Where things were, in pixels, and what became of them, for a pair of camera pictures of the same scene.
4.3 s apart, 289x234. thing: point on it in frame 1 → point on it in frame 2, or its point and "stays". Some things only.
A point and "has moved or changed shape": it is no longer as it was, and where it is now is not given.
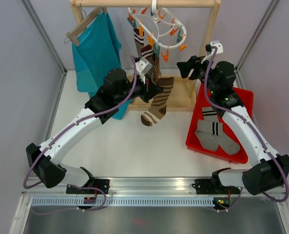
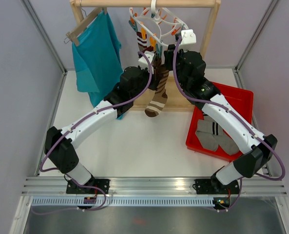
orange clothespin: x=141 y=30 has moved or changed shape
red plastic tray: x=192 y=143 stays
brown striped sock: x=158 y=109 → x=159 y=99
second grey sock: x=207 y=140 stays
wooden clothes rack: x=185 y=88 stays
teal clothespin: x=156 y=50 has moved or changed shape
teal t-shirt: x=97 y=53 stays
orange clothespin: x=150 y=41 has moved or changed shape
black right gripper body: x=203 y=68 → x=169 y=59
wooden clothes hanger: x=72 y=35 stays
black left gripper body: x=144 y=93 → x=153 y=85
